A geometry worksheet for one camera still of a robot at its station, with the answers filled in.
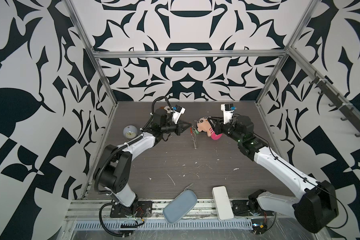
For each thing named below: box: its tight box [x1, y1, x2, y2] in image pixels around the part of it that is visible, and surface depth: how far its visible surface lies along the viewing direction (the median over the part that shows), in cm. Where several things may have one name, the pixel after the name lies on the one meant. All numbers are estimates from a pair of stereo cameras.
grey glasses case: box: [163, 189, 198, 225], surface depth 74 cm
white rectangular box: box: [211, 185, 234, 221], surface depth 73 cm
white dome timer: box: [123, 124, 138, 139], surface depth 96 cm
